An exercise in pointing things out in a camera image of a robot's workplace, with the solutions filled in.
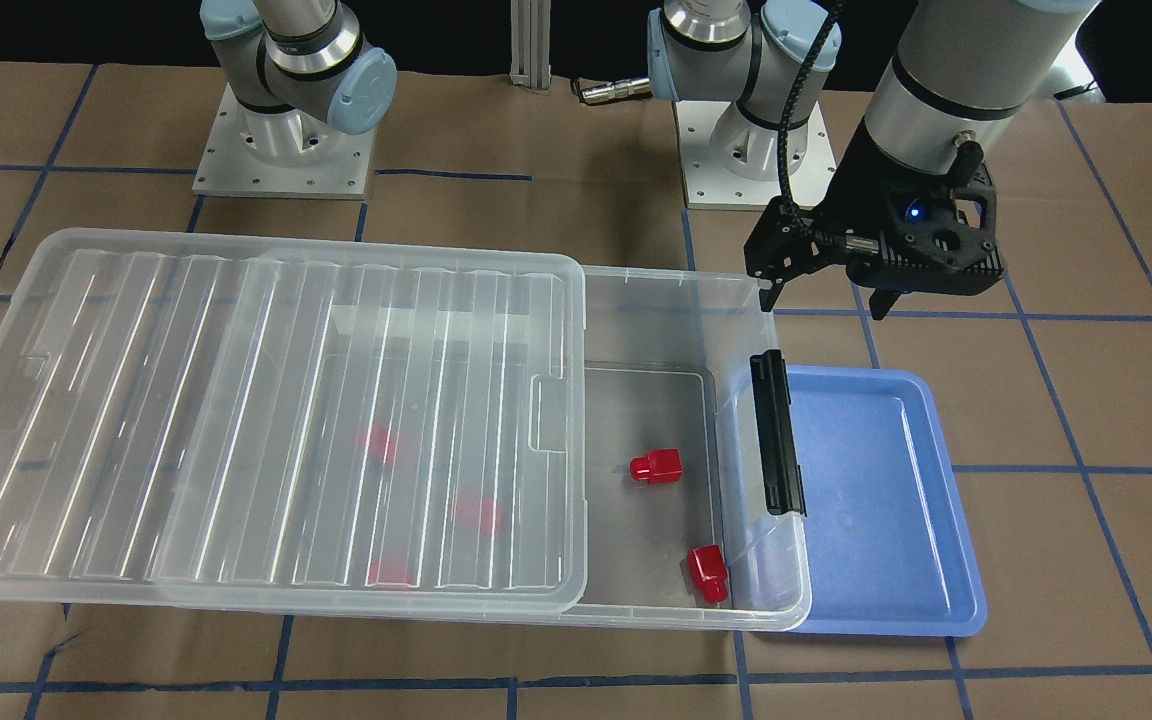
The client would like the clear ribbed box lid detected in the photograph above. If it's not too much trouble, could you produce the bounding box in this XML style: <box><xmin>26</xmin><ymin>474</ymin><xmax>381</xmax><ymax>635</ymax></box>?
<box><xmin>0</xmin><ymin>228</ymin><xmax>588</xmax><ymax>621</ymax></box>

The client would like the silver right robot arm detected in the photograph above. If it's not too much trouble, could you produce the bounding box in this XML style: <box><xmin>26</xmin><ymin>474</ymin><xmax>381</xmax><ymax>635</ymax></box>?
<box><xmin>198</xmin><ymin>1</ymin><xmax>397</xmax><ymax>136</ymax></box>

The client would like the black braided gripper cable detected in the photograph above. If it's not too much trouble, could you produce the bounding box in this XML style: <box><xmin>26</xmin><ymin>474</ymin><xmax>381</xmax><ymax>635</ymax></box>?
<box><xmin>776</xmin><ymin>0</ymin><xmax>847</xmax><ymax>217</ymax></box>

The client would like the red block from tray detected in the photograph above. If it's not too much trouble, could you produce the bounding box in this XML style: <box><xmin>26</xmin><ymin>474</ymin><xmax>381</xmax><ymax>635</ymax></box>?
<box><xmin>628</xmin><ymin>448</ymin><xmax>684</xmax><ymax>484</ymax></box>

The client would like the aluminium frame post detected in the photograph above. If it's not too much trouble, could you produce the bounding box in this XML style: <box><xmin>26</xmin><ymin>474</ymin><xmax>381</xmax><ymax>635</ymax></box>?
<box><xmin>508</xmin><ymin>0</ymin><xmax>552</xmax><ymax>94</ymax></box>

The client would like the black box latch handle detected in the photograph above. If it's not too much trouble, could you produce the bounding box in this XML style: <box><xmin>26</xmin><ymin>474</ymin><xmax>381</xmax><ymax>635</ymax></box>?
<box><xmin>750</xmin><ymin>348</ymin><xmax>806</xmax><ymax>516</ymax></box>

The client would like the red block under lid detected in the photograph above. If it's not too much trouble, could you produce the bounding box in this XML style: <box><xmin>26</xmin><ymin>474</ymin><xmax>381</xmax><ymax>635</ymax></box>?
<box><xmin>452</xmin><ymin>495</ymin><xmax>505</xmax><ymax>538</ymax></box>
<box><xmin>364</xmin><ymin>559</ymin><xmax>417</xmax><ymax>589</ymax></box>
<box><xmin>358</xmin><ymin>423</ymin><xmax>397</xmax><ymax>468</ymax></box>

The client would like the red block under lid middle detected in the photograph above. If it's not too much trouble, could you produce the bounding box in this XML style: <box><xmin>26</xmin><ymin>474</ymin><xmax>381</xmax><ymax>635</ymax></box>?
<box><xmin>452</xmin><ymin>495</ymin><xmax>505</xmax><ymax>538</ymax></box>

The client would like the blue plastic tray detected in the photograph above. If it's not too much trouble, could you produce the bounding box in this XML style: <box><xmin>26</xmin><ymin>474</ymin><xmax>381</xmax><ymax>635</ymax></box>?
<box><xmin>787</xmin><ymin>366</ymin><xmax>988</xmax><ymax>638</ymax></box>

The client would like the silver cable connector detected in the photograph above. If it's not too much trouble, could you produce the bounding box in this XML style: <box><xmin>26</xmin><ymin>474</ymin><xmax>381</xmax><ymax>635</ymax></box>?
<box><xmin>570</xmin><ymin>77</ymin><xmax>652</xmax><ymax>106</ymax></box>

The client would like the clear plastic storage box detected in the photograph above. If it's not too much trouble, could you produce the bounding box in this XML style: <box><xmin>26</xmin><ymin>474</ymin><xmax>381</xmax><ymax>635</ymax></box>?
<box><xmin>553</xmin><ymin>266</ymin><xmax>813</xmax><ymax>632</ymax></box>

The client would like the red block in box corner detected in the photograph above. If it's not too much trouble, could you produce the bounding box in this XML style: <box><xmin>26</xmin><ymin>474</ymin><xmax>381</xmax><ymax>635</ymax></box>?
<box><xmin>685</xmin><ymin>544</ymin><xmax>730</xmax><ymax>605</ymax></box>

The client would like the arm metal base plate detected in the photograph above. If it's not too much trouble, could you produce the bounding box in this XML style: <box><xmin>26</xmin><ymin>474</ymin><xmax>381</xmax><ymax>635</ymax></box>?
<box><xmin>192</xmin><ymin>86</ymin><xmax>378</xmax><ymax>200</ymax></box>
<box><xmin>673</xmin><ymin>101</ymin><xmax>836</xmax><ymax>211</ymax></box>

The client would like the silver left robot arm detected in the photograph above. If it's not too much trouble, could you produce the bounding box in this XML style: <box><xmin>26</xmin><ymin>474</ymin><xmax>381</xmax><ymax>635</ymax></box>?
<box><xmin>646</xmin><ymin>1</ymin><xmax>1093</xmax><ymax>320</ymax></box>

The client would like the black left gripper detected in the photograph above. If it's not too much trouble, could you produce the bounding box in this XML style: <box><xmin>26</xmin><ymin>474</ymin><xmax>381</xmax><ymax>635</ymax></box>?
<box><xmin>744</xmin><ymin>127</ymin><xmax>1005</xmax><ymax>323</ymax></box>

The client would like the red block under lid lower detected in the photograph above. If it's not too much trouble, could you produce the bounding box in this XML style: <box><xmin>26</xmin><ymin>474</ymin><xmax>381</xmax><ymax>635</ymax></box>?
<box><xmin>364</xmin><ymin>559</ymin><xmax>417</xmax><ymax>589</ymax></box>

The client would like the red block under lid upper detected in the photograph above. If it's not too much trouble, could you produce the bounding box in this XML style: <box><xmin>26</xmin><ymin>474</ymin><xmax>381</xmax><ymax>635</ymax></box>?
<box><xmin>358</xmin><ymin>423</ymin><xmax>397</xmax><ymax>468</ymax></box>

